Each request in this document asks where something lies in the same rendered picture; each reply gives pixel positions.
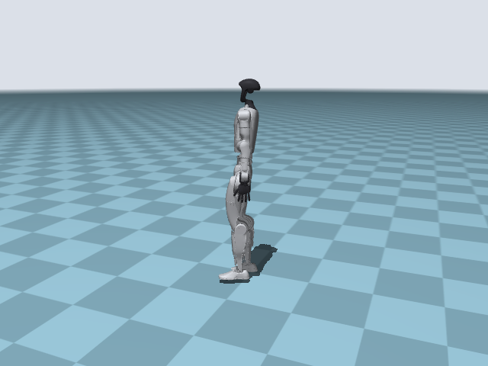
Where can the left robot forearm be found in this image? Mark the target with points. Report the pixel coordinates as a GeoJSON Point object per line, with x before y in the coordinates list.
{"type": "Point", "coordinates": [244, 160]}

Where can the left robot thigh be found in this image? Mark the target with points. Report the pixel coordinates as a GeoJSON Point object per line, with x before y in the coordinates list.
{"type": "Point", "coordinates": [233, 207]}

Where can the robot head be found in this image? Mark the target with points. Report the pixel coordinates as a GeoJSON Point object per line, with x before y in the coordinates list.
{"type": "Point", "coordinates": [248, 85]}

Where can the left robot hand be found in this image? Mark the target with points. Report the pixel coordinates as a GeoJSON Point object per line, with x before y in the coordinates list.
{"type": "Point", "coordinates": [243, 189]}

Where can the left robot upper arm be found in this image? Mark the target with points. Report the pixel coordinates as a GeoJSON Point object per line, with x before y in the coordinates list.
{"type": "Point", "coordinates": [244, 118]}

